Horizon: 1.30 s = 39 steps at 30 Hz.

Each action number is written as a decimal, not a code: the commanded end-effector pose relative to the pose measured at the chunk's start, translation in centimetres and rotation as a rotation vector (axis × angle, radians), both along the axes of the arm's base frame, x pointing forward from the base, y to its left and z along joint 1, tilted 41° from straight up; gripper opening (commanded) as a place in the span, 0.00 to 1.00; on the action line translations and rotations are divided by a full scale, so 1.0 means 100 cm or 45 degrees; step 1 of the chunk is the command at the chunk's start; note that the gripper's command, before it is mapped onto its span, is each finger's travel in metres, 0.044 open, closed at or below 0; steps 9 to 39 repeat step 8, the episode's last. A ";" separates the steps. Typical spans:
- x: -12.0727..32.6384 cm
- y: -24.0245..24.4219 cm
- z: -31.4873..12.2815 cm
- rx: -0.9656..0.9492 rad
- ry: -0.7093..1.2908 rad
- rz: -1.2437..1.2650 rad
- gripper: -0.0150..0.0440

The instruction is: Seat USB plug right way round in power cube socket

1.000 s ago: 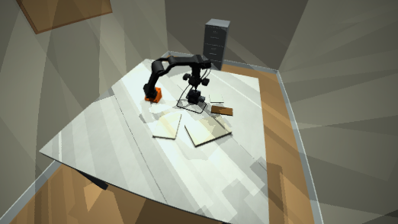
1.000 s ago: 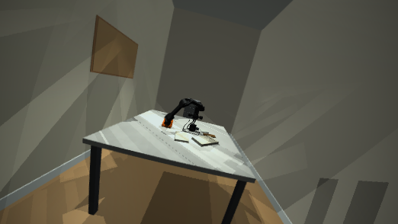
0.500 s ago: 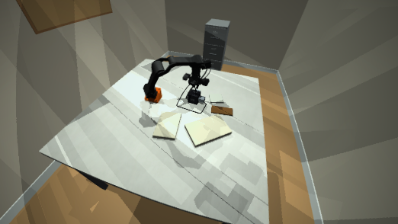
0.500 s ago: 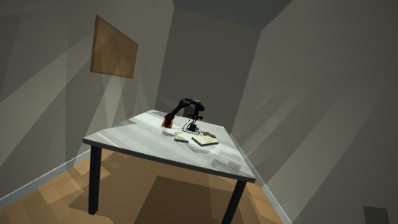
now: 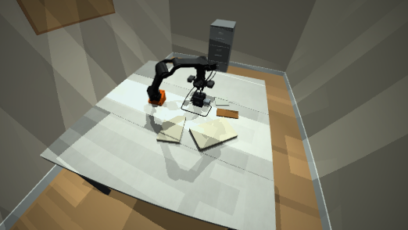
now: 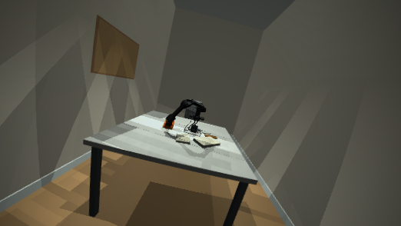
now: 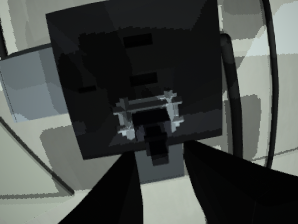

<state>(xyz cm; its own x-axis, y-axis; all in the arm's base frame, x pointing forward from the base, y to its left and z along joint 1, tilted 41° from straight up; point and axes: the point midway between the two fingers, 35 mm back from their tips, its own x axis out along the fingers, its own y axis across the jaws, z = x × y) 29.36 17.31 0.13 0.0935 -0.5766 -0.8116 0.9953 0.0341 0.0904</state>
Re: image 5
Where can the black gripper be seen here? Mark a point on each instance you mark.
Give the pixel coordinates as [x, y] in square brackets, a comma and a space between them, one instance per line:
[208, 84]

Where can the brown flat bar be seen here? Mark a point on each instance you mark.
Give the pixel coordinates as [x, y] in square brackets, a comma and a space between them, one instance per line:
[227, 113]

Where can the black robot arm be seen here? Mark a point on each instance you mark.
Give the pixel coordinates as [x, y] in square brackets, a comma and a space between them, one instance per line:
[201, 64]

